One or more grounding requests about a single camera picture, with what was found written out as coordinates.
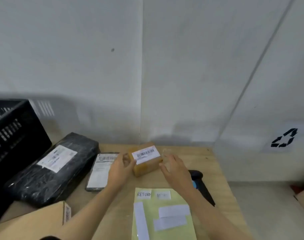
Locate person's right hand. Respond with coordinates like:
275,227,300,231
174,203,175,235
159,154,195,192

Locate person's left hand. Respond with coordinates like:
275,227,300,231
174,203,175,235
107,152,137,191

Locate grey labelled parcel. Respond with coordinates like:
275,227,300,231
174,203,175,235
85,152,122,192

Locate small white return sticker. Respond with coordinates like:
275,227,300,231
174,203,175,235
156,190,172,200

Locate yellow taped parcel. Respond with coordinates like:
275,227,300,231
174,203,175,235
128,142,164,177

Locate black blue barcode scanner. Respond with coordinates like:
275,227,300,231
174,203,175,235
188,170,215,207

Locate yellow sticker backing sheet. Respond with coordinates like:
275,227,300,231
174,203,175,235
131,188,197,240

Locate large black parcel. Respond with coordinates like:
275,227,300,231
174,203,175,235
3,132,99,208

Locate black plastic crate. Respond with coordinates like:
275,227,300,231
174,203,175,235
0,98,52,226

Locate person's right forearm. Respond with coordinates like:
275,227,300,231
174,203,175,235
177,183,256,240

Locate person's left forearm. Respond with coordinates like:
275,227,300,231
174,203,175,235
46,182,126,240

